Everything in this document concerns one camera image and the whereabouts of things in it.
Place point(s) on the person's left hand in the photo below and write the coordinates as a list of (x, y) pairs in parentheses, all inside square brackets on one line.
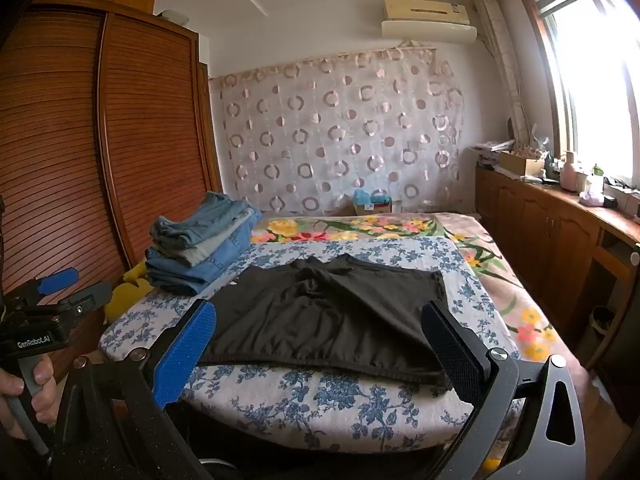
[(44, 394)]

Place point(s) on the pink flowered bedspread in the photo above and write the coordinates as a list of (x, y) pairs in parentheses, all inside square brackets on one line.
[(480, 250)]

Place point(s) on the window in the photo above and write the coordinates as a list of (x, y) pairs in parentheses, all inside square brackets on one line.
[(595, 70)]

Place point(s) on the wooden side cabinet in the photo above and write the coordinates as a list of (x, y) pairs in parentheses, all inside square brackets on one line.
[(550, 240)]

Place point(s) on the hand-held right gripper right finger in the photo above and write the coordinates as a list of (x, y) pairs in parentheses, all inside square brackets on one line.
[(452, 357)]

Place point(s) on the white air conditioner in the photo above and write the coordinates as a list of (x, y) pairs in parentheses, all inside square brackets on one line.
[(430, 21)]

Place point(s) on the wooden slatted wardrobe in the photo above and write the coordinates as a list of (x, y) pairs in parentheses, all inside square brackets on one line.
[(75, 160)]

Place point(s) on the open cardboard box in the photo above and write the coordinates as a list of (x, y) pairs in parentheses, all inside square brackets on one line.
[(522, 162)]

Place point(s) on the circle patterned wall cloth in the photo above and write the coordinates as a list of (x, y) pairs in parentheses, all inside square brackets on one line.
[(330, 135)]

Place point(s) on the pale grey folded pants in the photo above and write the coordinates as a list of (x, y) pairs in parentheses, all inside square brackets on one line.
[(220, 245)]

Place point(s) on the black pants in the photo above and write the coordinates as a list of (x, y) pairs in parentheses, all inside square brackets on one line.
[(320, 317)]

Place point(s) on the blue floral white blanket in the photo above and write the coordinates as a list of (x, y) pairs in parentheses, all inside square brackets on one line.
[(310, 410)]

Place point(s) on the yellow soft toy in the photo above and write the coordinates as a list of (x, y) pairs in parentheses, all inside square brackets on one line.
[(131, 282)]

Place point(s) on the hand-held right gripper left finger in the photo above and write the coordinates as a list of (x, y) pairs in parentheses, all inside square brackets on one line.
[(184, 356)]

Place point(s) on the dark waste bin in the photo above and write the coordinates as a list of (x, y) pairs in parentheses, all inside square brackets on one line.
[(603, 324)]

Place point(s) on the stack of papers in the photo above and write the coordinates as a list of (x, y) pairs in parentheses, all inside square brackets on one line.
[(492, 152)]

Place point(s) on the blue denim folded jeans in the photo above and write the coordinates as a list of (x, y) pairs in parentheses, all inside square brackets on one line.
[(195, 272)]

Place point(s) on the faded blue folded jeans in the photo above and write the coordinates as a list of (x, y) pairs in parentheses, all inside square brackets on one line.
[(210, 220)]

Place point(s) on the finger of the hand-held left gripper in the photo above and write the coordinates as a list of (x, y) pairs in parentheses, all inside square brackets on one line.
[(57, 278), (91, 299)]

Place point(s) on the gathered patterned curtain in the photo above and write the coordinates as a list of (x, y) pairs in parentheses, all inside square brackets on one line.
[(505, 70)]

